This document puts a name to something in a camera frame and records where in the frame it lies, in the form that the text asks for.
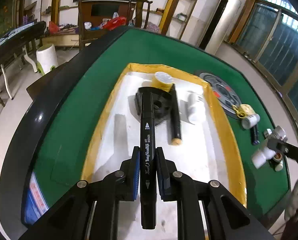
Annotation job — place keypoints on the round grey table centre panel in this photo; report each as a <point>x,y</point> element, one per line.
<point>225,94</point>

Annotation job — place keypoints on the white plastic stool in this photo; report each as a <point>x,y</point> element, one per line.
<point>46,58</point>

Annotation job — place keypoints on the white tower air conditioner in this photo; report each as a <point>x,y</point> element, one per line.
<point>218,25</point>

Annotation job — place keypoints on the yellow-rimmed white storage box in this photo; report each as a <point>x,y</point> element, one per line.
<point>208,150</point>

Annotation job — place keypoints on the black side table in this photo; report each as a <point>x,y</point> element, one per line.
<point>15,43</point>

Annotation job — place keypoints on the blue card packet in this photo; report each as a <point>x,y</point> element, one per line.
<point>35,205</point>

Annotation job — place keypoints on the black marker tan cap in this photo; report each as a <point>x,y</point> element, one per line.
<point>175,122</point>

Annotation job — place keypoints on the white bottle green label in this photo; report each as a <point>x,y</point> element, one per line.
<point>195,108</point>

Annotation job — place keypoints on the white pill bottle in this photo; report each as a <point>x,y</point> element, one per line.
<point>250,121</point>

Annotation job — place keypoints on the dark wooden chair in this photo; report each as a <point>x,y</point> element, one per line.
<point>94,14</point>

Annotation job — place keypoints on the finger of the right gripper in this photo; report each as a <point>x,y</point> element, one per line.
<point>284,148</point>

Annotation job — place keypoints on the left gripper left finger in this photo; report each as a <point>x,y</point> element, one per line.
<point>90,210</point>

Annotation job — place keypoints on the black marker pen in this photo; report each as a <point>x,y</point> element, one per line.
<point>147,162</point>

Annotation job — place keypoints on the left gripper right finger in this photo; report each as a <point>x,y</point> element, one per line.
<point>205,210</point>

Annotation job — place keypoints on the red plastic bag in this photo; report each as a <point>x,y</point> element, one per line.
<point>115,22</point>

